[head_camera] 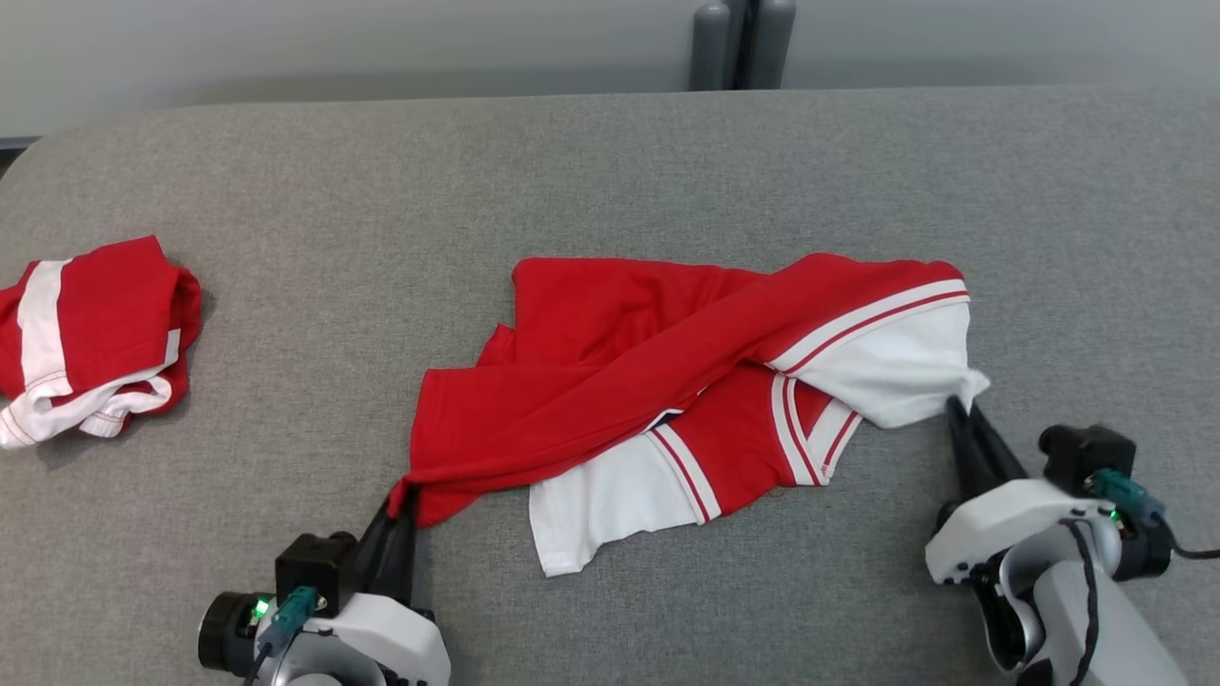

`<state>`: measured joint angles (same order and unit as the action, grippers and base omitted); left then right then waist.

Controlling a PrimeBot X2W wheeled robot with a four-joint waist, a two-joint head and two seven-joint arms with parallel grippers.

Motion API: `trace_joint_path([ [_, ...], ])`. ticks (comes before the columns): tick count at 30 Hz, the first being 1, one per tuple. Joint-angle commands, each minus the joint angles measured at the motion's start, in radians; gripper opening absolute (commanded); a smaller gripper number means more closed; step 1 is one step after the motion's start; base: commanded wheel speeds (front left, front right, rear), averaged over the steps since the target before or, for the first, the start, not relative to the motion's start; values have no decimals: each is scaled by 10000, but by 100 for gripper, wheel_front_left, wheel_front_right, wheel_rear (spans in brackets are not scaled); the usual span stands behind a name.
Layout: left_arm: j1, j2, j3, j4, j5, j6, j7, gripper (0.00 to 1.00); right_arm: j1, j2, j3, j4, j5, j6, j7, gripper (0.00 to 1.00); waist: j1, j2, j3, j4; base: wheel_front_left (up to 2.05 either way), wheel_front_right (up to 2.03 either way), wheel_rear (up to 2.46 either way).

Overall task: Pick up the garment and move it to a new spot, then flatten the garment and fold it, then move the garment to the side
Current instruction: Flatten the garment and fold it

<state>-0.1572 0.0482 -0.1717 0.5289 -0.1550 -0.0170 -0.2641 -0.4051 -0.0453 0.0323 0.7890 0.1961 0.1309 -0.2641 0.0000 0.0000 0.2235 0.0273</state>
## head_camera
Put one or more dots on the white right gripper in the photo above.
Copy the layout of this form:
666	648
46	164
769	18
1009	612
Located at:
1020	519

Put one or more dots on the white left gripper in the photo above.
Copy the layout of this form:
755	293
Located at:
400	643

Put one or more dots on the red white striped shirt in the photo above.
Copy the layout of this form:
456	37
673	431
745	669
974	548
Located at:
591	324

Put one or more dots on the red white shorts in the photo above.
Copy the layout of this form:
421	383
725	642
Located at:
105	305

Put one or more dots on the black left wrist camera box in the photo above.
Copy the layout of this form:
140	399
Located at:
310	572

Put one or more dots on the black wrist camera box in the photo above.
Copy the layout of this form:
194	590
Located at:
310	572
1082	453

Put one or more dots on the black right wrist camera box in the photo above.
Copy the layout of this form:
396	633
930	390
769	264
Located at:
1082	453

